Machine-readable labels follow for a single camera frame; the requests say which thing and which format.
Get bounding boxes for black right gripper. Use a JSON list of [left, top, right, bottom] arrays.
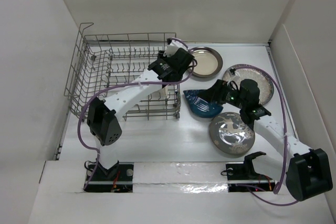
[[196, 79, 246, 110]]

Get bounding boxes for blue leaf-shaped dish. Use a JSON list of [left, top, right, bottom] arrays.
[[183, 90, 223, 118]]

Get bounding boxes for cream divided plate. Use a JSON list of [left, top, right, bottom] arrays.
[[156, 86, 168, 100]]

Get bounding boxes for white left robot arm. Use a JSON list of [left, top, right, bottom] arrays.
[[87, 48, 196, 180]]

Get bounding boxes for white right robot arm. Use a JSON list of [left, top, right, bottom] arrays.
[[198, 79, 333, 201]]

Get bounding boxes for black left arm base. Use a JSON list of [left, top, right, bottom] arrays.
[[83, 161, 134, 193]]

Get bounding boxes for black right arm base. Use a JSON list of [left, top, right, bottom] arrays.
[[221, 152, 276, 193]]

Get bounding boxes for speckled beige round plate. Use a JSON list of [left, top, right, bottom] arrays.
[[222, 64, 274, 105]]

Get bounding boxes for grey plate with gold tree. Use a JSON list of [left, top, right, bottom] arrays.
[[208, 112, 256, 158]]

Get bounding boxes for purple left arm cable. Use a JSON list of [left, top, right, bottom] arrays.
[[78, 37, 197, 180]]

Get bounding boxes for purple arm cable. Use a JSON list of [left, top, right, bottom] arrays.
[[78, 37, 197, 180], [233, 63, 300, 206]]

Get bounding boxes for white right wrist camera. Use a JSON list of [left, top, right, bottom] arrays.
[[228, 68, 240, 83]]

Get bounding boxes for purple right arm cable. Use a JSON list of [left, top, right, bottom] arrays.
[[233, 63, 300, 206]]

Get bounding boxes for grey wire dish rack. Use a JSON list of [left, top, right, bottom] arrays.
[[64, 23, 181, 120]]

